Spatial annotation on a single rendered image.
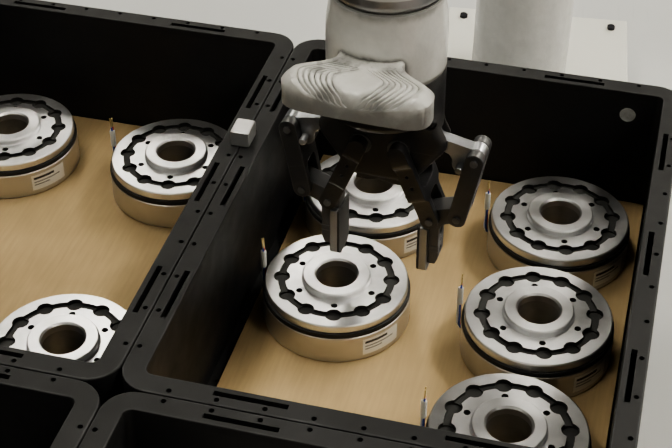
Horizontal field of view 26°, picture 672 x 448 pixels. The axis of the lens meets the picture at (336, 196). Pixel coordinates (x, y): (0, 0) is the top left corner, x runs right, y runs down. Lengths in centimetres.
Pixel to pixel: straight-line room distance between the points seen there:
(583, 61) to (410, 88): 67
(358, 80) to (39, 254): 36
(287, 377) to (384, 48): 26
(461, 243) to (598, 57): 45
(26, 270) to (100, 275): 6
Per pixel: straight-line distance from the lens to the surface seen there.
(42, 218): 115
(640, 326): 91
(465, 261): 109
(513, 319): 99
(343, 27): 86
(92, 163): 120
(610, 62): 150
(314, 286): 101
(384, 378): 100
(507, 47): 138
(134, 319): 90
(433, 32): 86
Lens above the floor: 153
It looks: 38 degrees down
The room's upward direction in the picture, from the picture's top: straight up
